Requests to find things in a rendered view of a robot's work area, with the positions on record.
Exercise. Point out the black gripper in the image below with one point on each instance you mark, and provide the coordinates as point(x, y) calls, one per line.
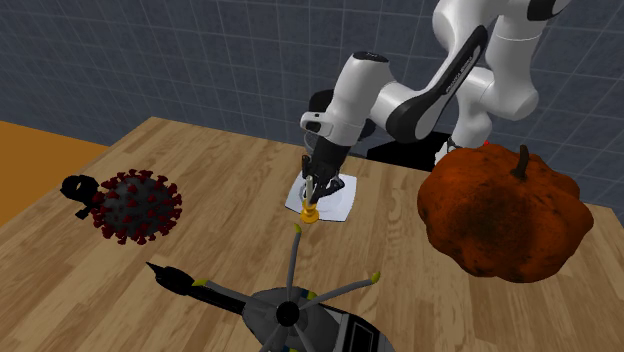
point(327, 158)

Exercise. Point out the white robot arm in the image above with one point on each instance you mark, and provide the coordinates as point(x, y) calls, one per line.
point(358, 92)

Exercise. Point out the white candle on gold holder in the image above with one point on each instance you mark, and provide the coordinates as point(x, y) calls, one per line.
point(310, 212)

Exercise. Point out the white square plate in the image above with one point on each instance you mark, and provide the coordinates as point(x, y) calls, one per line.
point(341, 207)

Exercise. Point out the black robot stand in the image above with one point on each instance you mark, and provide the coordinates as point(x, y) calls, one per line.
point(400, 153)

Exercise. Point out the grey toy helicopter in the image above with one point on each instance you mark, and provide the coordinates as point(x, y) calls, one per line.
point(312, 322)

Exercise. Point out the grey ball with red spikes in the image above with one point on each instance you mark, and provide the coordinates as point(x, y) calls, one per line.
point(136, 207)

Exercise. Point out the dark orange pumpkin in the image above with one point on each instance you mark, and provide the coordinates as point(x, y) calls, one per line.
point(502, 219)

